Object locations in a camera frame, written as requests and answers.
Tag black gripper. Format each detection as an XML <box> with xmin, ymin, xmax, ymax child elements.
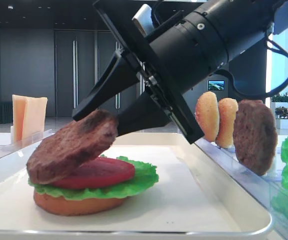
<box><xmin>72</xmin><ymin>0</ymin><xmax>227</xmax><ymax>143</ymax></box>

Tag lettuce leaf on tray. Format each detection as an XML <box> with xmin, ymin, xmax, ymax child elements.
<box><xmin>28</xmin><ymin>156</ymin><xmax>159</xmax><ymax>201</ymax></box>

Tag tomato slice on tray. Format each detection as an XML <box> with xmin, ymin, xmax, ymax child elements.
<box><xmin>50</xmin><ymin>157</ymin><xmax>135</xmax><ymax>190</ymax></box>

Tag clear right long rail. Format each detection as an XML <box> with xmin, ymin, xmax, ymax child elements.
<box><xmin>195</xmin><ymin>138</ymin><xmax>288</xmax><ymax>240</ymax></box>

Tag upright bun far right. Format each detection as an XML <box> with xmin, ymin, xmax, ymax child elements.
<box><xmin>215</xmin><ymin>98</ymin><xmax>238</xmax><ymax>148</ymax></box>

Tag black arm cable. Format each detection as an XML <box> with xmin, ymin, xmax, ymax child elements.
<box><xmin>216</xmin><ymin>22</ymin><xmax>288</xmax><ymax>97</ymax></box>

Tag brown meat patty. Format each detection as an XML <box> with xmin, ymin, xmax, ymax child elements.
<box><xmin>27</xmin><ymin>110</ymin><xmax>118</xmax><ymax>185</ymax></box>
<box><xmin>233</xmin><ymin>99</ymin><xmax>277</xmax><ymax>176</ymax></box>

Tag bun bottom on tray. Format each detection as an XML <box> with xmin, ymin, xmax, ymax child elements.
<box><xmin>33</xmin><ymin>190</ymin><xmax>127</xmax><ymax>217</ymax></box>

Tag orange cheese slice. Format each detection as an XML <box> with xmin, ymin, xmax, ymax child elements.
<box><xmin>12</xmin><ymin>94</ymin><xmax>30</xmax><ymax>142</ymax></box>

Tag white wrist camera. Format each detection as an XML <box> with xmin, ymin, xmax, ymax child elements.
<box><xmin>132</xmin><ymin>4</ymin><xmax>155</xmax><ymax>36</ymax></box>

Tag white rectangular tray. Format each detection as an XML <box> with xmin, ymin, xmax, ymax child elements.
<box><xmin>0</xmin><ymin>133</ymin><xmax>273</xmax><ymax>240</ymax></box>

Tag potted flower plants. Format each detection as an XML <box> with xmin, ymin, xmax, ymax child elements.
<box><xmin>270</xmin><ymin>92</ymin><xmax>288</xmax><ymax>130</ymax></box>

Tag upright bun inner right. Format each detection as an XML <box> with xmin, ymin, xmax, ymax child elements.
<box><xmin>195</xmin><ymin>91</ymin><xmax>220</xmax><ymax>142</ymax></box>

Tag clear long rail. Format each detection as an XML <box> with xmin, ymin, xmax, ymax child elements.
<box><xmin>0</xmin><ymin>129</ymin><xmax>53</xmax><ymax>158</ymax></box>
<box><xmin>195</xmin><ymin>138</ymin><xmax>288</xmax><ymax>240</ymax></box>

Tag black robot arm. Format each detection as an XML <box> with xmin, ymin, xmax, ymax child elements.
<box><xmin>72</xmin><ymin>0</ymin><xmax>286</xmax><ymax>143</ymax></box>

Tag pale yellow cheese slice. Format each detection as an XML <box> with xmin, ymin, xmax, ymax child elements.
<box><xmin>22</xmin><ymin>97</ymin><xmax>48</xmax><ymax>139</ymax></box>

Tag wall screen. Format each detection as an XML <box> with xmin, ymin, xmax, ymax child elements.
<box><xmin>207</xmin><ymin>80</ymin><xmax>225</xmax><ymax>91</ymax></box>

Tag clear left long rail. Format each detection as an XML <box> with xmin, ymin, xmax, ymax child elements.
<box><xmin>0</xmin><ymin>129</ymin><xmax>53</xmax><ymax>158</ymax></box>

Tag upright bun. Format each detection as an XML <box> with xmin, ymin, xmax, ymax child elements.
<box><xmin>215</xmin><ymin>98</ymin><xmax>238</xmax><ymax>148</ymax></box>
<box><xmin>195</xmin><ymin>91</ymin><xmax>220</xmax><ymax>142</ymax></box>

